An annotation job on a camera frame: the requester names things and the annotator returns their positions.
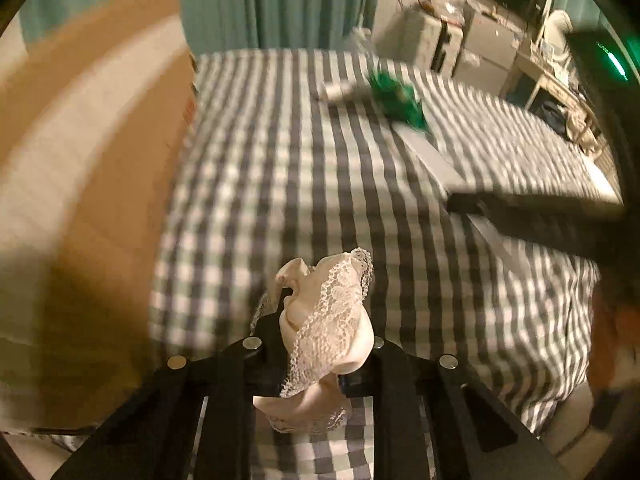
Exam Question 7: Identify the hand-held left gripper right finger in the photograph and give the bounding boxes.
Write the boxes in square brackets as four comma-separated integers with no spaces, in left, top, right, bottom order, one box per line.
[342,337,572,480]

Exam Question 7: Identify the green curtain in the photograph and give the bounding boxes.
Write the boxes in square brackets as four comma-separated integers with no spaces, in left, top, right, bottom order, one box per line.
[20,0,387,62]

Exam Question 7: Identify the beige lace cloth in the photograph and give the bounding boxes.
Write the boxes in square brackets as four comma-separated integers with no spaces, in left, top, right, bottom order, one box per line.
[319,79,373,105]
[252,247,376,435]

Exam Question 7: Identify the white suitcase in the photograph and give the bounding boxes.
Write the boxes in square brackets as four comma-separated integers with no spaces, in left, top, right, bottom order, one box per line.
[380,5,453,77]

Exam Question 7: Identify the white round fan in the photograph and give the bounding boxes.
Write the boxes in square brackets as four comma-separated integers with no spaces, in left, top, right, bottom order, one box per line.
[542,9,576,58]

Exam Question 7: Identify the person's right hand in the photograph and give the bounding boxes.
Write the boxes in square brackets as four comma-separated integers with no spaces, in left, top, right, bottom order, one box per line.
[588,290,640,401]

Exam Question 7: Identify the brown cardboard box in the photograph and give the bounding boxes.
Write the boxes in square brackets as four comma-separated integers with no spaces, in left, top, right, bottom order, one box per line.
[0,0,202,435]

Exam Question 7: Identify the green cloth item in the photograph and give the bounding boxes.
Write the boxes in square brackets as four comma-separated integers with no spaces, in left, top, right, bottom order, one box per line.
[369,69,433,135]

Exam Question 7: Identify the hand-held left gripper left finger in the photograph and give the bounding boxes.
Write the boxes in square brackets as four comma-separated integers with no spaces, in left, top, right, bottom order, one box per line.
[50,310,289,480]

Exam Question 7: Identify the grey cabinet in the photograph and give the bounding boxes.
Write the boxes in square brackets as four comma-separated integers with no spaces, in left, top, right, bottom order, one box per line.
[457,12,523,92]

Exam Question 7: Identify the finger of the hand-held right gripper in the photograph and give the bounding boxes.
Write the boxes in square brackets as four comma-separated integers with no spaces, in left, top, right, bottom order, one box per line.
[446,190,627,262]

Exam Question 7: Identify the wooden desk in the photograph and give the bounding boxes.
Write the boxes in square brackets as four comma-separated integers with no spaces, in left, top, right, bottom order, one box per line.
[505,50,608,153]

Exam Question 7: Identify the grey checkered blanket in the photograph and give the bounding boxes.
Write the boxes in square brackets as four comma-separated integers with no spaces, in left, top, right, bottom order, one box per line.
[149,47,622,480]

